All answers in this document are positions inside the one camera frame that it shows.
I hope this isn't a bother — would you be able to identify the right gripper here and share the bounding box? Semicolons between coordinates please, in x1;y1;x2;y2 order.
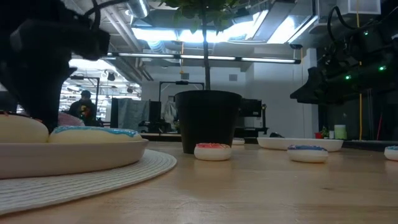
289;46;398;105

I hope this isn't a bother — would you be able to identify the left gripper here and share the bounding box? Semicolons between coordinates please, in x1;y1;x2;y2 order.
0;14;111;133

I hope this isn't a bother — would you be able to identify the plain glazed donut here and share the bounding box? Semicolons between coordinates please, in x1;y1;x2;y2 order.
0;111;50;144

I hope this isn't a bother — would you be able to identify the shallow beige bowl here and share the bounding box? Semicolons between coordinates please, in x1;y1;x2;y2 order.
0;139;149;180

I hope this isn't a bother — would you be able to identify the small purple-blue frosted donut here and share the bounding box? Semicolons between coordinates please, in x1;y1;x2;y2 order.
287;144;329;164

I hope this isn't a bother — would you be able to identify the large blue frosted donut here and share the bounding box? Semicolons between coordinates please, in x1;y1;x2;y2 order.
48;125;143;144

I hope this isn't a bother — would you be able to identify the small red frosted donut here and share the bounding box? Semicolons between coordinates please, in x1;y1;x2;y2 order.
193;142;233;162

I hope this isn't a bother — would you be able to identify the person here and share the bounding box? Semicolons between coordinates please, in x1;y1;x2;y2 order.
67;90;98;127

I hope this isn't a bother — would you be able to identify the pale green jar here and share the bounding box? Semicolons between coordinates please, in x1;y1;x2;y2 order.
334;124;348;140

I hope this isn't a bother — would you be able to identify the small white plate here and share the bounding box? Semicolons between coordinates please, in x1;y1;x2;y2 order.
256;137;344;152

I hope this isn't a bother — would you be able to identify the grey fabric covered cabinet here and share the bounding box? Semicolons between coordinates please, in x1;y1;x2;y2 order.
111;98;150;135

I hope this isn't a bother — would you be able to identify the small teal frosted donut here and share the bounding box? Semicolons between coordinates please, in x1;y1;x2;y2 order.
384;145;398;162

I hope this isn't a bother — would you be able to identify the green leafy artificial plant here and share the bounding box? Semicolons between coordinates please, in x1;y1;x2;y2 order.
158;0;249;91

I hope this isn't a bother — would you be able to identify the black plant pot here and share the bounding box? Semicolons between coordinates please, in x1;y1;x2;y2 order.
174;90;243;156

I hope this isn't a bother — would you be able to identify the long pendant light bar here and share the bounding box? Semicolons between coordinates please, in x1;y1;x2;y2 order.
107;52;302;65

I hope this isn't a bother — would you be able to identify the white woven round placemat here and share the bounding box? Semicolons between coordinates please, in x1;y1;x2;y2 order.
0;149;177;216

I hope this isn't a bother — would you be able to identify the white plastic cover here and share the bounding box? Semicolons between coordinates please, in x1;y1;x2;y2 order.
163;100;180;128

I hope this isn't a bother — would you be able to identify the yellow hanging cord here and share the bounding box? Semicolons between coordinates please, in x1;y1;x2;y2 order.
356;0;364;141

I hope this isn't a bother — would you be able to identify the black gantry frame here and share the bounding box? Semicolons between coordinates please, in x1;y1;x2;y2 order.
159;80;205;102

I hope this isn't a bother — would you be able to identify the silver ceiling duct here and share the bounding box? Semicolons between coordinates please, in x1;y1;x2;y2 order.
126;0;150;19

